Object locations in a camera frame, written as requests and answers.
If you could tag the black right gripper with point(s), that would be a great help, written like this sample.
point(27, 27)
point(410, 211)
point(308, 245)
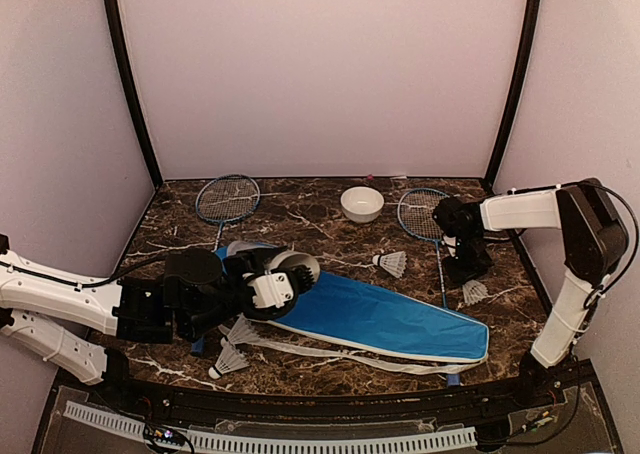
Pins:
point(461, 277)

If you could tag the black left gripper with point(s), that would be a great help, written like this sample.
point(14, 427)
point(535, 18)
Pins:
point(253, 259)

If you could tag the white shuttlecock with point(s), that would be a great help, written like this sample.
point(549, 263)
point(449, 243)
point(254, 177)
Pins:
point(241, 333)
point(392, 263)
point(473, 292)
point(229, 360)

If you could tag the white shuttlecock tube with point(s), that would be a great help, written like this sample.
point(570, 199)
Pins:
point(292, 258)

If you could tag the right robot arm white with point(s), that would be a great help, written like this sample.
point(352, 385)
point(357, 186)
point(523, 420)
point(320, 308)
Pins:
point(594, 241)

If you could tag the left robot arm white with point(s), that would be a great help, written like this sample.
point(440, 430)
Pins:
point(196, 292)

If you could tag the right blue badminton racket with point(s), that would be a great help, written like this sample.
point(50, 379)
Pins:
point(414, 214)

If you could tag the blue badminton racket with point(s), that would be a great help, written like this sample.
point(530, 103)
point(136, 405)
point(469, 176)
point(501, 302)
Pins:
point(226, 200)
point(414, 214)

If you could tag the left blue badminton racket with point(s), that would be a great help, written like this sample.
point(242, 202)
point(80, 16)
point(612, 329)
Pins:
point(226, 200)

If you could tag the blue racket bag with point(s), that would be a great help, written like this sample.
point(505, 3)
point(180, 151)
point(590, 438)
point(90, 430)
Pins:
point(351, 313)

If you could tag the white ceramic bowl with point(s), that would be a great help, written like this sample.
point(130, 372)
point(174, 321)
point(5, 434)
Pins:
point(361, 204)

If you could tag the small circuit board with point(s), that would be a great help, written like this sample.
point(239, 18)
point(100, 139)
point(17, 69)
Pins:
point(163, 436)

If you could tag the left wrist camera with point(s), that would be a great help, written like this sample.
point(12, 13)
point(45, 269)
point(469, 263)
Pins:
point(278, 288)

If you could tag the white cable duct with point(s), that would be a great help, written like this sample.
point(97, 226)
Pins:
point(201, 441)

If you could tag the black vertical frame post left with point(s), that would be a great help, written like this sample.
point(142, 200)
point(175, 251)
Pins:
point(119, 46)

